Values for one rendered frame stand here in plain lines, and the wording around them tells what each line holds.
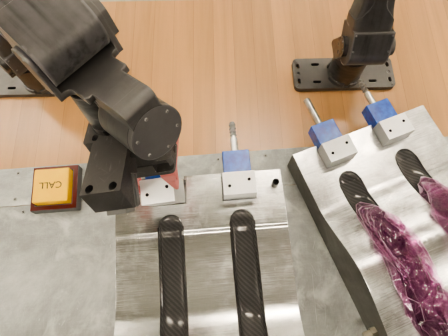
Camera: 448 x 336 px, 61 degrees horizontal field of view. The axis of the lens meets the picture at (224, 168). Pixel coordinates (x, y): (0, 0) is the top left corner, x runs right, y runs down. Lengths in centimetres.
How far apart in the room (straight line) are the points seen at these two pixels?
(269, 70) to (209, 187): 31
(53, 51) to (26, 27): 3
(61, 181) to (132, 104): 39
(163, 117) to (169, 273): 29
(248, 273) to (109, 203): 26
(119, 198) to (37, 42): 16
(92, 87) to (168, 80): 43
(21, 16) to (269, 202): 40
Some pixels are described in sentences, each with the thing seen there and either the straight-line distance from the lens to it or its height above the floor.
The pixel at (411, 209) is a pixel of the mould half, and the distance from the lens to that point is 66.
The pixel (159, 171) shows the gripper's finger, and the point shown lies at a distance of 47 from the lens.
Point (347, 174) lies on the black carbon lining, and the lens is 67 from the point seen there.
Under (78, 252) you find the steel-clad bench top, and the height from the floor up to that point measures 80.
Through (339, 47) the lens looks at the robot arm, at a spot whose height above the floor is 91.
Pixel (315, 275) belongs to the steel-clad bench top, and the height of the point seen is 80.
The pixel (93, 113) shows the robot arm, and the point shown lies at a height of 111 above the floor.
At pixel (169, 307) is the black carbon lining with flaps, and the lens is 58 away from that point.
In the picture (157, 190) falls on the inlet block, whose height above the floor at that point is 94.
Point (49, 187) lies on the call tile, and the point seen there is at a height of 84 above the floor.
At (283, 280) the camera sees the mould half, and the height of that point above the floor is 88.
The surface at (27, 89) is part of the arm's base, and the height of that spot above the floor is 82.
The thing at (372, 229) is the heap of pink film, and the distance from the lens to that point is 62.
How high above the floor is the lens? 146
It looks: 71 degrees down
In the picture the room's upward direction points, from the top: 1 degrees clockwise
